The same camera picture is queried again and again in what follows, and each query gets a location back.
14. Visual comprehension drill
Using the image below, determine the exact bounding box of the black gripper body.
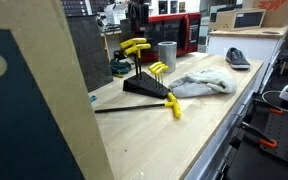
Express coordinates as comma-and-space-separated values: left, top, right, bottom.
129, 1, 150, 25

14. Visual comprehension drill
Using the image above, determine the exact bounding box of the red black microwave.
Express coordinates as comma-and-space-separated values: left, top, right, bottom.
135, 12, 202, 64

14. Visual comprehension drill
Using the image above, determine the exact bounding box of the dark grey panel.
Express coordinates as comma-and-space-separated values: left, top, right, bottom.
66, 14, 114, 93

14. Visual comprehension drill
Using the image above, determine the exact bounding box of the black clamp orange tip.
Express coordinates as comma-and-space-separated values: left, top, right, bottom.
268, 107, 285, 116
239, 121, 279, 150

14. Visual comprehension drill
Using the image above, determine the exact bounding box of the large cardboard box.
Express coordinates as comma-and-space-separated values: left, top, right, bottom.
0, 0, 115, 180

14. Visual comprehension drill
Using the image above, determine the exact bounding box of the cardboard box black print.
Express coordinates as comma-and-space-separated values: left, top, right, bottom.
214, 8, 267, 32

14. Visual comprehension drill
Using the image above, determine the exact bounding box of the dark grey sneaker shoe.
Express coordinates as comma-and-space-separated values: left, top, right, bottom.
225, 47, 251, 70

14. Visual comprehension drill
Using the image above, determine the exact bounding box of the black grid crate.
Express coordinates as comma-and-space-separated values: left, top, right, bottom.
61, 0, 89, 17

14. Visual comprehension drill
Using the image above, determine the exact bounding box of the white cable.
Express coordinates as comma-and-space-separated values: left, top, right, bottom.
261, 89, 288, 116

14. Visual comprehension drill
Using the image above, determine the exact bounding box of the white counter wooden top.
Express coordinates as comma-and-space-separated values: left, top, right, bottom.
207, 25, 288, 64

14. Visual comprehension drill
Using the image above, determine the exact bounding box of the metal cylinder cup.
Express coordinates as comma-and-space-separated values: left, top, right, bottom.
157, 40, 178, 74

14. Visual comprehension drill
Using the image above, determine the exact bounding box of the small yellow T-handle hex key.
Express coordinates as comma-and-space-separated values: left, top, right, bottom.
151, 63, 167, 85
148, 61, 164, 83
154, 65, 170, 87

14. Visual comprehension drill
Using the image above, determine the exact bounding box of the large yellow T-handle hex key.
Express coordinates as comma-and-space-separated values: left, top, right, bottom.
123, 43, 152, 81
119, 37, 148, 80

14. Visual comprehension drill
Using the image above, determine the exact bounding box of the black hex key stand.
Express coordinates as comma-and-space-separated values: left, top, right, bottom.
122, 71, 172, 100

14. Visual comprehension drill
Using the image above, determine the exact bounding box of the white grey towel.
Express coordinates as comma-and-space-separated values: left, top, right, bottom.
168, 66, 238, 99

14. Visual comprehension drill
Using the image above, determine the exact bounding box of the cardboard box red print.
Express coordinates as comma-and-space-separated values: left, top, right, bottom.
242, 0, 288, 28

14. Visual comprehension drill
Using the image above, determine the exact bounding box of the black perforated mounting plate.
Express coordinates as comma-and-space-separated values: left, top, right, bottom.
259, 109, 288, 171

